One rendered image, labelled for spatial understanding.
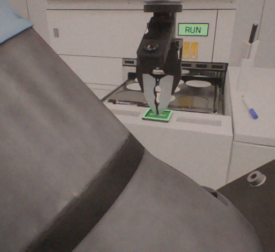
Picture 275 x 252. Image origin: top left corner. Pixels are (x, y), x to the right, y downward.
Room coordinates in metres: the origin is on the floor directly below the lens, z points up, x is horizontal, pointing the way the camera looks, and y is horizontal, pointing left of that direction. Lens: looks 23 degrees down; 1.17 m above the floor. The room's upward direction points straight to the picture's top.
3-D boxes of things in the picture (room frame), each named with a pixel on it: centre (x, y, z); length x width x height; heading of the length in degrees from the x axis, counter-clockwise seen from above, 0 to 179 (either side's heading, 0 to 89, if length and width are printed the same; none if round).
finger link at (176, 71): (0.48, -0.05, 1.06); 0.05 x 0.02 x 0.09; 74
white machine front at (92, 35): (1.13, 0.04, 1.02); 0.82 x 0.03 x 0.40; 74
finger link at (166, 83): (0.50, -0.05, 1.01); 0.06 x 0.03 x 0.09; 164
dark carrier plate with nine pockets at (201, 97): (0.90, -0.09, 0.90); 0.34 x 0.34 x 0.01; 74
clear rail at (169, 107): (0.73, -0.04, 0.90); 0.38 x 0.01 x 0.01; 74
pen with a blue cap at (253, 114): (0.53, -0.24, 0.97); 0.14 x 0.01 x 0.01; 169
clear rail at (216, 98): (0.85, -0.27, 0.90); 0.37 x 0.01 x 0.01; 164
